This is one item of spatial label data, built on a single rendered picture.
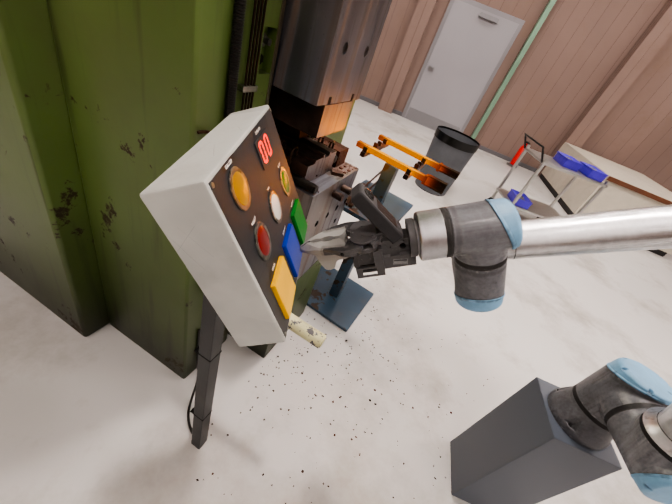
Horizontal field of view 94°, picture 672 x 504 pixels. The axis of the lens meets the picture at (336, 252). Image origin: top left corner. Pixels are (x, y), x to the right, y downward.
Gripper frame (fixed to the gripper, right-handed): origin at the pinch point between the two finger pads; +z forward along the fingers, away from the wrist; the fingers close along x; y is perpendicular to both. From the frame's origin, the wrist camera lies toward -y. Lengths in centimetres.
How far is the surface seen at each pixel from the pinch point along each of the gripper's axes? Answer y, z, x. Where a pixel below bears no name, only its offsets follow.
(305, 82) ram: -20.2, -0.8, 42.7
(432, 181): 29, -37, 72
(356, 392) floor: 113, 10, 32
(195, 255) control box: -12.7, 8.8, -17.0
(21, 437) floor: 54, 112, -6
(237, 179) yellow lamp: -18.6, 2.6, -10.2
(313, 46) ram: -27, -5, 43
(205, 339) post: 22.1, 31.2, -1.2
